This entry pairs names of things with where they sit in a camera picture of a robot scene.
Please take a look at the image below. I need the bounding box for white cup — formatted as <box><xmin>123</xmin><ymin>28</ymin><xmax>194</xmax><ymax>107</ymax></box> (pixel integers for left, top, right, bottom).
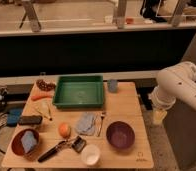
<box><xmin>81</xmin><ymin>144</ymin><xmax>100</xmax><ymax>166</ymax></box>

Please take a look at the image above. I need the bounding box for orange fruit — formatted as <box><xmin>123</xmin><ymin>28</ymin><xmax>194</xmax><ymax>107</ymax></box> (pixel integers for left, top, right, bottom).
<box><xmin>58</xmin><ymin>123</ymin><xmax>71</xmax><ymax>138</ymax></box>

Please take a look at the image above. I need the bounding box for bunch of dark grapes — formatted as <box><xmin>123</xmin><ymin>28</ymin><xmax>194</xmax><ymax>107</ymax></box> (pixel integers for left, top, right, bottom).
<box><xmin>36</xmin><ymin>79</ymin><xmax>56</xmax><ymax>91</ymax></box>

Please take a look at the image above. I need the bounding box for yellow banana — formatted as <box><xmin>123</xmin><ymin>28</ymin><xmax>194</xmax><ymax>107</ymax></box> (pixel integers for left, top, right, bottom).
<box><xmin>35</xmin><ymin>101</ymin><xmax>52</xmax><ymax>120</ymax></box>

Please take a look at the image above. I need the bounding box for silver fork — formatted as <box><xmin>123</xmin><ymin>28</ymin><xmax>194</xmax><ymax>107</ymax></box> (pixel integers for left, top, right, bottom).
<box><xmin>97</xmin><ymin>111</ymin><xmax>106</xmax><ymax>137</ymax></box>

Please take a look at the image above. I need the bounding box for red bowl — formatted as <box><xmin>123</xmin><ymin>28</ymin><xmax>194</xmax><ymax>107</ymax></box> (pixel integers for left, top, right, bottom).
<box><xmin>11</xmin><ymin>129</ymin><xmax>40</xmax><ymax>156</ymax></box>

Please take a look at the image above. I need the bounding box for black rectangular block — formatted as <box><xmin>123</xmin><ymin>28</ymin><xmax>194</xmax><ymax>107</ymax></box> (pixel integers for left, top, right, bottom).
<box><xmin>18</xmin><ymin>115</ymin><xmax>42</xmax><ymax>125</ymax></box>

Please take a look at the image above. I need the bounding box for light blue cloth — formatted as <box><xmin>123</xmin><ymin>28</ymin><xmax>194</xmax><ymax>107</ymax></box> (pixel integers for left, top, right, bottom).
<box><xmin>75</xmin><ymin>112</ymin><xmax>96</xmax><ymax>136</ymax></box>

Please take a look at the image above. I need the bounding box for green plastic tray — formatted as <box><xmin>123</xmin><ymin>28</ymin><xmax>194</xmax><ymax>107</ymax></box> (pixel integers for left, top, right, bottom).
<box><xmin>52</xmin><ymin>75</ymin><xmax>105</xmax><ymax>108</ymax></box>

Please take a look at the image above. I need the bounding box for purple bowl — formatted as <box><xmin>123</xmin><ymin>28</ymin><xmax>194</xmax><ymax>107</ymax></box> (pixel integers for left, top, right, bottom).
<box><xmin>106</xmin><ymin>121</ymin><xmax>135</xmax><ymax>150</ymax></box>

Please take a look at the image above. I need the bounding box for blue sponge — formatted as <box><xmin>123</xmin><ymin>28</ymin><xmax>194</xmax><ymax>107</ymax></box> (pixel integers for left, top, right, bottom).
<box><xmin>21</xmin><ymin>131</ymin><xmax>37</xmax><ymax>153</ymax></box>

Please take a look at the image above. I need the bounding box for orange carrot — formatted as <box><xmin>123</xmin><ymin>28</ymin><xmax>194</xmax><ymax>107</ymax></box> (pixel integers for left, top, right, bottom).
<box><xmin>31</xmin><ymin>95</ymin><xmax>52</xmax><ymax>101</ymax></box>

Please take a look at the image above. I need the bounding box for blue box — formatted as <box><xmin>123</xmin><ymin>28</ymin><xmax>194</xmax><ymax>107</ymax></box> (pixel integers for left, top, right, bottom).
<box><xmin>6</xmin><ymin>108</ymin><xmax>23</xmax><ymax>127</ymax></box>

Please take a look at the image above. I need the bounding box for blue grey cup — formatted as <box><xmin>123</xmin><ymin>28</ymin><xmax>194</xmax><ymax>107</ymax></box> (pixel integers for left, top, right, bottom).
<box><xmin>107</xmin><ymin>79</ymin><xmax>118</xmax><ymax>93</ymax></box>

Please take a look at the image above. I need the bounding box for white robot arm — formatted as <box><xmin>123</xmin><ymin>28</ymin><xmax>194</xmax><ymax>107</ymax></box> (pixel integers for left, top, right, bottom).
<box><xmin>149</xmin><ymin>61</ymin><xmax>196</xmax><ymax>125</ymax></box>

